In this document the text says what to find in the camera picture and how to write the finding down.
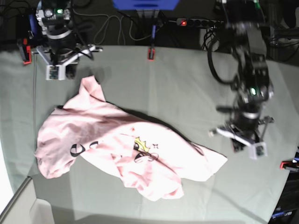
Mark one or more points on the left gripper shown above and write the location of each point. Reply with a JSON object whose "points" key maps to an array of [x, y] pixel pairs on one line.
{"points": [[244, 130]]}

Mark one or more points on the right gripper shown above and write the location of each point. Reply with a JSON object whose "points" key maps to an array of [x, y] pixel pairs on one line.
{"points": [[67, 57]]}

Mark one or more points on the pink t-shirt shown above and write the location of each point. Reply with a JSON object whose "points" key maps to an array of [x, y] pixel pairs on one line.
{"points": [[146, 156]]}

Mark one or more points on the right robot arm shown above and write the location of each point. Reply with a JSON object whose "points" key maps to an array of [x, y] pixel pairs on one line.
{"points": [[62, 45]]}

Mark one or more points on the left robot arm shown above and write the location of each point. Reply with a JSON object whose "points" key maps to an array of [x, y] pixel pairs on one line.
{"points": [[242, 31]]}

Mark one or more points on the red left table clamp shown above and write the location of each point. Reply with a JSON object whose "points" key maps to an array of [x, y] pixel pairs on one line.
{"points": [[25, 50]]}

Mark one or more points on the red table clamp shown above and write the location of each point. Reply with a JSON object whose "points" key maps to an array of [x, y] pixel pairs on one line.
{"points": [[292, 165], [25, 50], [151, 54]]}

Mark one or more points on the red right table clamp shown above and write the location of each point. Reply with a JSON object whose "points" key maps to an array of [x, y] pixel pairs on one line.
{"points": [[292, 165]]}

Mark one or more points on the green table cloth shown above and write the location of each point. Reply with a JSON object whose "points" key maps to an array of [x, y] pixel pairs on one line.
{"points": [[176, 88]]}

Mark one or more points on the red centre table clamp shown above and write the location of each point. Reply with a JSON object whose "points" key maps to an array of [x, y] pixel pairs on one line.
{"points": [[151, 54]]}

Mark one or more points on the blue box at top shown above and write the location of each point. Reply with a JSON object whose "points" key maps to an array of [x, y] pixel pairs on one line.
{"points": [[145, 4]]}

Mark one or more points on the black power strip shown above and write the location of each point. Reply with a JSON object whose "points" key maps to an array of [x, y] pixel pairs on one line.
{"points": [[199, 23]]}

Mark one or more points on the white bin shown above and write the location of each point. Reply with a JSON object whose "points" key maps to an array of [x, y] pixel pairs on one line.
{"points": [[26, 208]]}

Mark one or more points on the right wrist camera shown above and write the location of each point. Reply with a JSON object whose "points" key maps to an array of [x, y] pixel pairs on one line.
{"points": [[55, 72]]}

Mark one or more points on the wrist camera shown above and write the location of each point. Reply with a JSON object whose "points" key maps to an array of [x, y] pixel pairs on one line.
{"points": [[55, 72], [257, 150]]}

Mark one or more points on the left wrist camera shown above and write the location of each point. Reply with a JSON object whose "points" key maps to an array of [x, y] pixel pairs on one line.
{"points": [[257, 150]]}

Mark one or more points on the blue clamp handle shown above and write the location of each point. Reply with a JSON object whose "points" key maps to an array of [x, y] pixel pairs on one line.
{"points": [[153, 32]]}

